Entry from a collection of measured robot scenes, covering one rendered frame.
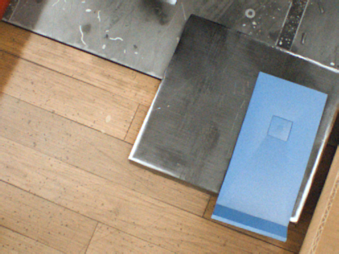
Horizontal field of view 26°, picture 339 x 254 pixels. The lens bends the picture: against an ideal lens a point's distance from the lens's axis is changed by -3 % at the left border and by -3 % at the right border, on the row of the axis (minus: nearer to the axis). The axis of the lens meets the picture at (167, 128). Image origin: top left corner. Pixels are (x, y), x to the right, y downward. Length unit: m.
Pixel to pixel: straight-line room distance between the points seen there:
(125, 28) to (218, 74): 0.11
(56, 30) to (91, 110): 0.09
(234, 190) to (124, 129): 0.12
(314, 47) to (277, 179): 0.15
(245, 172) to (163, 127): 0.09
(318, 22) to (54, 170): 0.31
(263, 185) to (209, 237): 0.07
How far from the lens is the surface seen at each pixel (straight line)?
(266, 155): 0.71
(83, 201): 0.73
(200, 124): 0.72
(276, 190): 0.71
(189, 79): 0.73
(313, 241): 0.66
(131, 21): 0.78
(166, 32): 0.77
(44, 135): 0.75
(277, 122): 0.72
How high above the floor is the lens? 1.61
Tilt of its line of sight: 75 degrees down
